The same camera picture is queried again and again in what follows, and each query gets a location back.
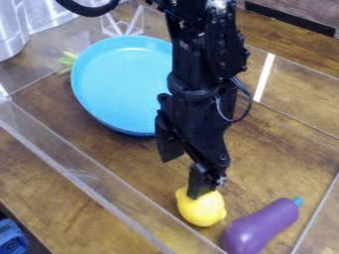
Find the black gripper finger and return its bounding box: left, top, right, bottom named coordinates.
left=155, top=115, right=184, bottom=163
left=187, top=162, right=228, bottom=199

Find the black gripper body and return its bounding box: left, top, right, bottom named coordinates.
left=156, top=73, right=239, bottom=168

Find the yellow toy lemon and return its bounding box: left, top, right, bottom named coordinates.
left=175, top=188, right=227, bottom=227

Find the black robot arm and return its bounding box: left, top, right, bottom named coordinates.
left=146, top=0, right=250, bottom=199

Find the blue oval tray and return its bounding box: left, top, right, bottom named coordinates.
left=71, top=36, right=172, bottom=136

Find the purple toy eggplant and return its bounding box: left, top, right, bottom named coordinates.
left=223, top=196, right=303, bottom=254

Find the green leafy toy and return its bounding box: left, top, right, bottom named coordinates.
left=58, top=52, right=79, bottom=73

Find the dark baseboard strip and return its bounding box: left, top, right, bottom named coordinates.
left=244, top=0, right=339, bottom=38

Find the blue device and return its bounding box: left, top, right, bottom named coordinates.
left=0, top=218, right=30, bottom=254

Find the grey checkered curtain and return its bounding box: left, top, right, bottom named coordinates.
left=0, top=0, right=79, bottom=62

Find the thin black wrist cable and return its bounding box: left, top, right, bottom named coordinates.
left=214, top=76, right=255, bottom=124

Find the clear acrylic enclosure wall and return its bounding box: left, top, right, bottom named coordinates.
left=0, top=3, right=339, bottom=254

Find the black braided cable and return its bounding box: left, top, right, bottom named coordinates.
left=55, top=0, right=122, bottom=18

